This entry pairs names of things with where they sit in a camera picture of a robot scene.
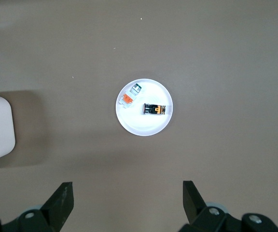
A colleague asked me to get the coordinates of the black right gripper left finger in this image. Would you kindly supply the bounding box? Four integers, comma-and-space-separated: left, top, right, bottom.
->
2, 181, 76, 232

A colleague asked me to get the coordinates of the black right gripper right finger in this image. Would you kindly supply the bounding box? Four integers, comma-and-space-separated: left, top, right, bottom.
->
180, 180, 241, 232

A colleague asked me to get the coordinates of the black orange push-button switch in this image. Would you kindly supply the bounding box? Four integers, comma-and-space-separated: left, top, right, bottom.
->
142, 103, 172, 116

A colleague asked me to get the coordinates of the pale lidded storage box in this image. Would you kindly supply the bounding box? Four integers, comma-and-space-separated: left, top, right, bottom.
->
0, 94, 16, 171

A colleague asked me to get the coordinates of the pale pink round plate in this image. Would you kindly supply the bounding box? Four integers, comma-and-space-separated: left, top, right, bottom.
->
115, 78, 173, 137

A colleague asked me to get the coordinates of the white orange push-button switch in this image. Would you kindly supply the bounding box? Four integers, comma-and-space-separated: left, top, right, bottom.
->
119, 83, 142, 109

